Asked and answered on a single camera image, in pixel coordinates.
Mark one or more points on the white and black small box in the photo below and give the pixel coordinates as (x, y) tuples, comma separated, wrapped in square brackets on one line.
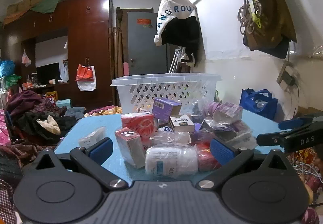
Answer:
[(180, 123)]

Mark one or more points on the grey blue cloth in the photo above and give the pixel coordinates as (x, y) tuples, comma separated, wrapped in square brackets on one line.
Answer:
[(74, 111)]

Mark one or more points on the red patterned packet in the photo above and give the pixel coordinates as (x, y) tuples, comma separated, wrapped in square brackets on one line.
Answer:
[(138, 124)]

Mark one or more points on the pink plastic bag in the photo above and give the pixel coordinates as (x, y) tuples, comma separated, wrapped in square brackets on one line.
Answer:
[(26, 59)]

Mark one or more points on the clear wrapped packet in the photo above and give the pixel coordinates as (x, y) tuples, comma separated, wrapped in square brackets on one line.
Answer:
[(171, 138)]

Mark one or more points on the red and white plastic bag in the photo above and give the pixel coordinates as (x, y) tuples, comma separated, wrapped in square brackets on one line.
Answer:
[(84, 75)]

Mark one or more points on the plastic bag of purple packets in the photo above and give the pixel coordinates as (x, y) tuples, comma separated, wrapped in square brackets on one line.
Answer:
[(224, 111)]

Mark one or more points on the teal box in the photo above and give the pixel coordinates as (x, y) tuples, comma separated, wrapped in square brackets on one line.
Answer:
[(64, 104)]

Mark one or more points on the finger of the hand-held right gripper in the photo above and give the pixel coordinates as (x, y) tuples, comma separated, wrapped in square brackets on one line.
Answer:
[(290, 123), (271, 138)]

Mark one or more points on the purple box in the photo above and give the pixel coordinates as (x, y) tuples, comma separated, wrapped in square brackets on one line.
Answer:
[(164, 108)]

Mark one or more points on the grey metal door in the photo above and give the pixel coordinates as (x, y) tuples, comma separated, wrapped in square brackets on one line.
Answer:
[(143, 44)]

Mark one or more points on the blue shopping bag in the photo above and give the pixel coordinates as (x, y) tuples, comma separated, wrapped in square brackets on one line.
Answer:
[(252, 105)]

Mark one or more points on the yellow orange blanket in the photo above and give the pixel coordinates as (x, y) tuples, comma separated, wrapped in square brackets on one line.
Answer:
[(106, 112)]

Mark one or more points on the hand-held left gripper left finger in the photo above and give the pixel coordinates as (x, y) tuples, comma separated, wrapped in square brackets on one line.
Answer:
[(102, 148)]

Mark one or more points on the pile of dark clothes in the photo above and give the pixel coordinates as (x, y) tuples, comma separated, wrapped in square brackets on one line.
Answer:
[(27, 102)]

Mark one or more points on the red wrapped item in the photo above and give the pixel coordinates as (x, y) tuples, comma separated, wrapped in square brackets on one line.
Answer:
[(205, 158)]

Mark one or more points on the metal crutches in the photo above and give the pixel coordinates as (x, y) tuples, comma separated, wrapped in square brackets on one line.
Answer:
[(174, 59)]

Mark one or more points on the brown hanging bag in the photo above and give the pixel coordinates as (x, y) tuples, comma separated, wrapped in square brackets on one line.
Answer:
[(272, 24)]

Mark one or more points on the red and white box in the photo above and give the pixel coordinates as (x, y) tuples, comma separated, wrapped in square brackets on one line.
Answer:
[(128, 143)]

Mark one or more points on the blue plastic bag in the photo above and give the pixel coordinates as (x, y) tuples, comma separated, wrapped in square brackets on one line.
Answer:
[(6, 67)]

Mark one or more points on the white plastic basket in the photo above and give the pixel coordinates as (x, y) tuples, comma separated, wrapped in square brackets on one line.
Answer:
[(151, 92)]

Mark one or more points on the wall power adapter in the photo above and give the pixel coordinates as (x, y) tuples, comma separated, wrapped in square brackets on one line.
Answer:
[(286, 77)]

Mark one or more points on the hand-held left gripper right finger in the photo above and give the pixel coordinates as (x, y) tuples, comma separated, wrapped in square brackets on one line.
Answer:
[(222, 151)]

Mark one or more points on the black television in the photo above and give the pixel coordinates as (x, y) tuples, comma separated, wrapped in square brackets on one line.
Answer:
[(48, 72)]

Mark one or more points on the white and black hanging jacket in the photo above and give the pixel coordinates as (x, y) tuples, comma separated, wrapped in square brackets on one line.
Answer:
[(176, 6)]

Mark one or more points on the white bottle in plastic bag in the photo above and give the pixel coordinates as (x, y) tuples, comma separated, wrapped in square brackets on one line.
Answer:
[(164, 160)]

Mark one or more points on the pink stick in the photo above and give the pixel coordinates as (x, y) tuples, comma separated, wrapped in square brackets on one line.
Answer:
[(125, 68)]

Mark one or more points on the green cloth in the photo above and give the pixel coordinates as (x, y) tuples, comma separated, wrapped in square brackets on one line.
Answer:
[(48, 4)]

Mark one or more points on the brown wooden wardrobe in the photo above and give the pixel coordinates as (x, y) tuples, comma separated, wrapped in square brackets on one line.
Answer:
[(88, 37)]

